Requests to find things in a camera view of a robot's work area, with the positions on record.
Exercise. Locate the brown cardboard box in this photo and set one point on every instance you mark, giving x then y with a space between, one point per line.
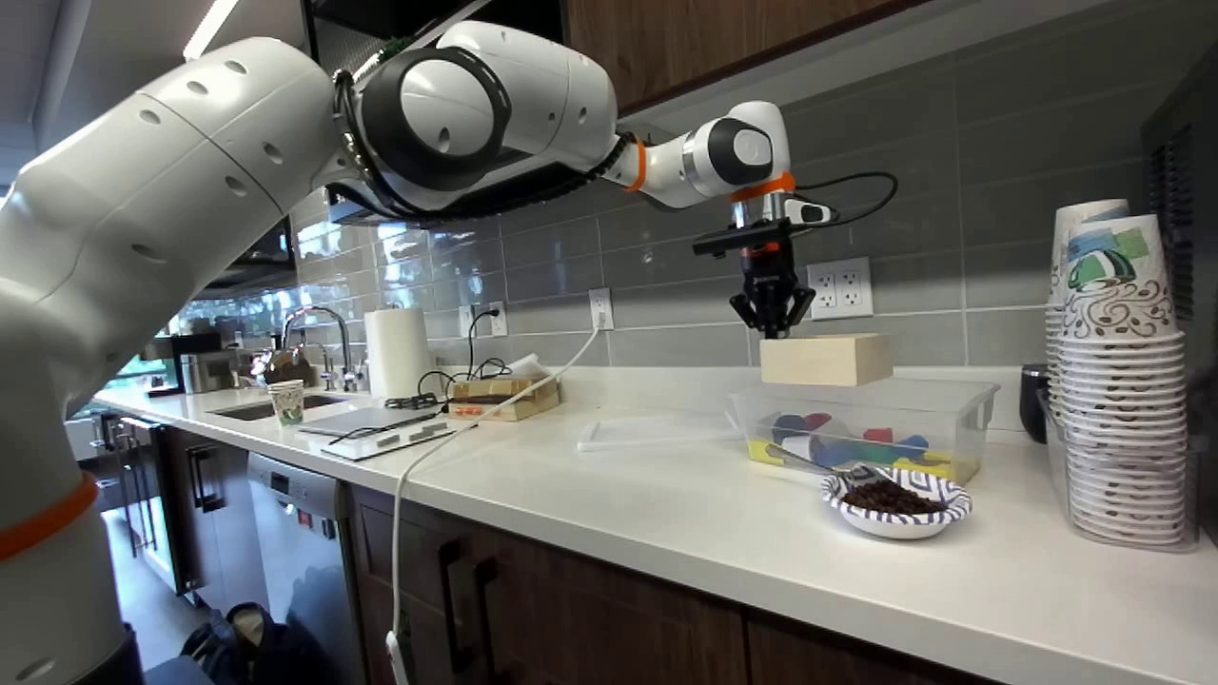
495 383

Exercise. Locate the red toy piece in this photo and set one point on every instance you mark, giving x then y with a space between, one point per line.
876 435

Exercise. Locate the box with orange labels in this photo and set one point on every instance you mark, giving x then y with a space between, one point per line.
515 408

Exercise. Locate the white flat board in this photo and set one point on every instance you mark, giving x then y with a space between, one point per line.
373 422

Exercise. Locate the wooden upper cabinet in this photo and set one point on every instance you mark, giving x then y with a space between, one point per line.
708 43

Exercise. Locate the chrome sink faucet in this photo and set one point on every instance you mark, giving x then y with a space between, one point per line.
339 336

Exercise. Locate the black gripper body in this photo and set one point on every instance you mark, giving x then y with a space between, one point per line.
769 272

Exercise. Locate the dark wooden lower cabinet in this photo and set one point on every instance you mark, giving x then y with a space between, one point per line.
596 621

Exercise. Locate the steel dishwasher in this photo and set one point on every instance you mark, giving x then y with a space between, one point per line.
307 558

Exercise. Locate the silver espresso machine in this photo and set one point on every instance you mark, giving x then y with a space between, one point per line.
201 368

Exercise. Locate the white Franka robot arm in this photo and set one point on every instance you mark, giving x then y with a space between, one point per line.
190 191

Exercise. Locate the patterned paper cup stack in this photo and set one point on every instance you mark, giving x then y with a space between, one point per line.
1078 218
1123 418

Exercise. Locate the light wooden box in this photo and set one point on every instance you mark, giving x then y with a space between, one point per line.
824 357

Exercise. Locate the steel sink basin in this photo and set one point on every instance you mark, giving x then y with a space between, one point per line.
248 408

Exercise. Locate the white paper towel roll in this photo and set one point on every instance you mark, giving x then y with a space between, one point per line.
396 351

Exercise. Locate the black mug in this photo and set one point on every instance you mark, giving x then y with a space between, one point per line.
1035 408

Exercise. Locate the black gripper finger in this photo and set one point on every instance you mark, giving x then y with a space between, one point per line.
795 305
751 309

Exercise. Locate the black open wall shelf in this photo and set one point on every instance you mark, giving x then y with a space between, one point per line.
267 260

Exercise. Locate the black bag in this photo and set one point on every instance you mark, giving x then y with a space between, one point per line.
259 648

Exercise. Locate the white wall outlet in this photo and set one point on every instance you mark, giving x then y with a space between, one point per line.
841 289
604 309
495 322

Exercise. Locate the patterned bowl with dark contents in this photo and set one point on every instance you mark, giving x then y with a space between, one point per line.
898 507

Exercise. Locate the small paper cup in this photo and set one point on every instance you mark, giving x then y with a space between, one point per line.
290 399

